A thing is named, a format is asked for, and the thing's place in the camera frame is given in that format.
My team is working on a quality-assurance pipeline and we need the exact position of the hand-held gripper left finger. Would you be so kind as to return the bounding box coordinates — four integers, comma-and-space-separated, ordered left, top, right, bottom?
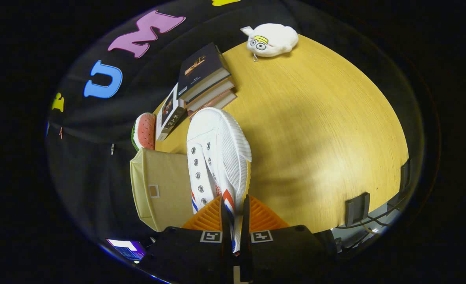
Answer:
140, 196, 234, 284

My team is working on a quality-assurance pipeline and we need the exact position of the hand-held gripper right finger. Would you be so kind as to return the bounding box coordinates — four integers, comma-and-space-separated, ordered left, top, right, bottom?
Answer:
240, 194, 336, 283

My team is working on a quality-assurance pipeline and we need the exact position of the beige fabric storage box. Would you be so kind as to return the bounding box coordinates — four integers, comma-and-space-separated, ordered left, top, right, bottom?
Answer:
130, 148, 196, 232

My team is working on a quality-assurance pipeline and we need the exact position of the white canvas shoe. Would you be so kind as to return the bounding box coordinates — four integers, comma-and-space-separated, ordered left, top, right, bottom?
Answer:
186, 107, 252, 253

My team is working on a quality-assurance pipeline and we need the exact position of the laptop with lit screen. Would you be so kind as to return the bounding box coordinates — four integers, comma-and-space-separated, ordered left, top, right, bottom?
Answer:
106, 238, 146, 262

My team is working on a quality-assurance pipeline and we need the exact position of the watermelon slice toy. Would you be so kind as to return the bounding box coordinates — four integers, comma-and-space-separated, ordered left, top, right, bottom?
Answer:
131, 112, 157, 151

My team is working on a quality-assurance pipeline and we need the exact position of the white portrait cover book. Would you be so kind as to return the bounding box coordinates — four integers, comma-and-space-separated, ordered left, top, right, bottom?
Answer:
155, 83, 187, 142

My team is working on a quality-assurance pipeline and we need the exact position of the black hardcover book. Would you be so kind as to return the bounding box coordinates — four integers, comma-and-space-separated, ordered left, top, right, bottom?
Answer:
177, 42, 231, 102

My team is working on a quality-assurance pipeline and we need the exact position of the white plush toy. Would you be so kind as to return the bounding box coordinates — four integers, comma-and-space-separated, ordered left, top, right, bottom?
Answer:
240, 23, 299, 62

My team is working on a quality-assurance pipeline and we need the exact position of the black cable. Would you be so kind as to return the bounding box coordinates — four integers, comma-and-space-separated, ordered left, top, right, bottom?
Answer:
335, 203, 400, 238

